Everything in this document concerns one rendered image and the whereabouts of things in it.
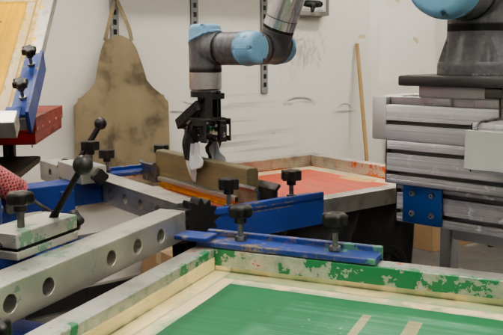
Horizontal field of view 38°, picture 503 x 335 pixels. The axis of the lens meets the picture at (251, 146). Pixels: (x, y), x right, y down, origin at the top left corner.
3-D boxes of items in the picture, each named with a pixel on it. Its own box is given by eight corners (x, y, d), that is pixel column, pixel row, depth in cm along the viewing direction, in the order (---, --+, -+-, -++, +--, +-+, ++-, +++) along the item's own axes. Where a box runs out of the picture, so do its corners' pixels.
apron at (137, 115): (166, 194, 396) (161, 0, 383) (173, 197, 391) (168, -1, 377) (74, 207, 365) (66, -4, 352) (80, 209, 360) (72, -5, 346)
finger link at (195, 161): (194, 183, 164) (200, 143, 164) (181, 180, 169) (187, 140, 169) (206, 185, 166) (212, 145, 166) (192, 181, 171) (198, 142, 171)
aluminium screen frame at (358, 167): (311, 164, 231) (312, 152, 230) (462, 191, 184) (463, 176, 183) (78, 193, 185) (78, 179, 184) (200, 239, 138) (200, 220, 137)
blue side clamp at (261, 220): (308, 219, 159) (308, 188, 158) (323, 223, 155) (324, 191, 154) (191, 241, 141) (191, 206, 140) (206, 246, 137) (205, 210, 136)
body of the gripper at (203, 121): (204, 146, 162) (203, 92, 161) (184, 142, 169) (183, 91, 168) (232, 143, 167) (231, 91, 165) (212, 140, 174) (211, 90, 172)
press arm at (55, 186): (90, 198, 158) (90, 176, 158) (102, 203, 153) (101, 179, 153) (11, 209, 148) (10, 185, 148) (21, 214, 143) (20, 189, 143)
